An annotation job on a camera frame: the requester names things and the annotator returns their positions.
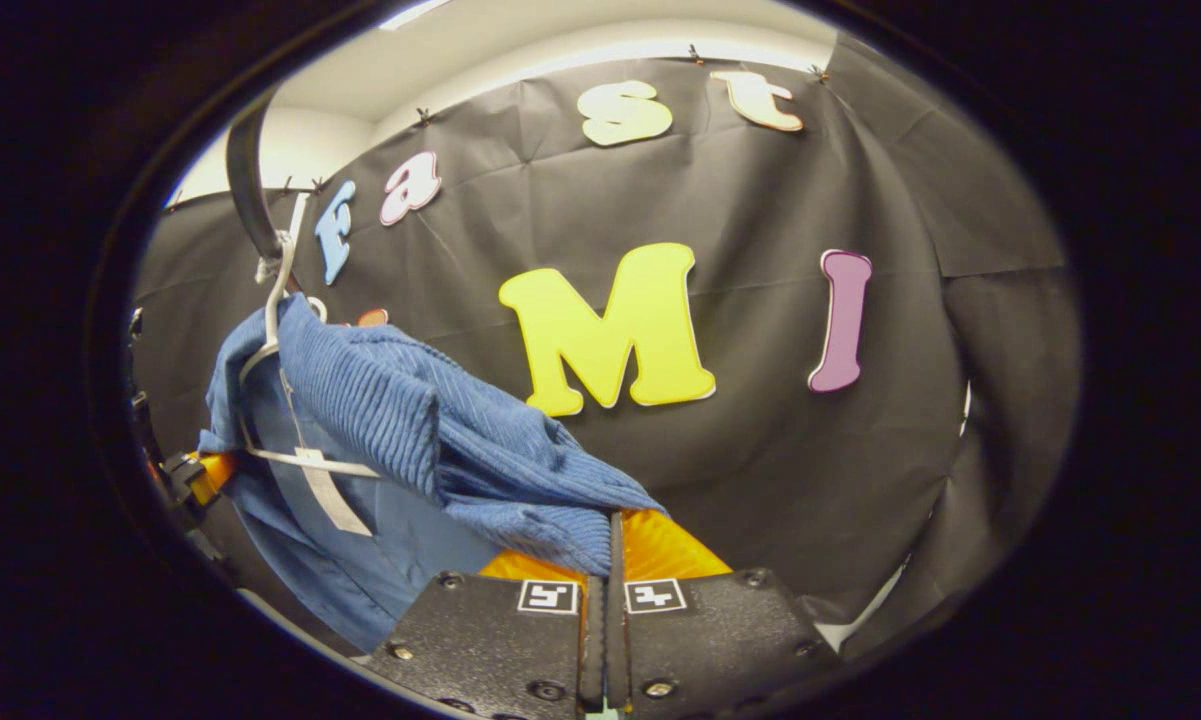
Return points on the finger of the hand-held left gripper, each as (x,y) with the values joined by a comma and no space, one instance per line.
(200,475)

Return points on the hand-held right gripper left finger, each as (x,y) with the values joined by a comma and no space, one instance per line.
(490,640)

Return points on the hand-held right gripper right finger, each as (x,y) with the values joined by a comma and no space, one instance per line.
(720,630)

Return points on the white clothes hanger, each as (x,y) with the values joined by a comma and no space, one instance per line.
(275,310)

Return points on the black clothes rack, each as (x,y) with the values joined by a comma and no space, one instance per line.
(245,190)

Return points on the black backdrop cloth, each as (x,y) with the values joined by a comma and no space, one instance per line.
(810,450)

